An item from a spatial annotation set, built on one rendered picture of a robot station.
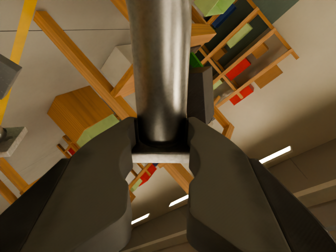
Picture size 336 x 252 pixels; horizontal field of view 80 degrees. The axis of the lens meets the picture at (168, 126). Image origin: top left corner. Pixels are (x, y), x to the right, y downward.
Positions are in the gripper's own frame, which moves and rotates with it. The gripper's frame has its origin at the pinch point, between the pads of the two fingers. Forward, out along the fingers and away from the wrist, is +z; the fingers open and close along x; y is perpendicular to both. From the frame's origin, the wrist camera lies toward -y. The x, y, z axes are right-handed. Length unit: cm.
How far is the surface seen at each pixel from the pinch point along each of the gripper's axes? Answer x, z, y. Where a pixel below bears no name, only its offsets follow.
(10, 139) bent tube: -16.6, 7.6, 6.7
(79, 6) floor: -77, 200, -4
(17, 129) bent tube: -16.3, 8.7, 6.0
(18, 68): -15.0, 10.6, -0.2
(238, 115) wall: 220, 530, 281
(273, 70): 257, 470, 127
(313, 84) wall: 369, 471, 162
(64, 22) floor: -92, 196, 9
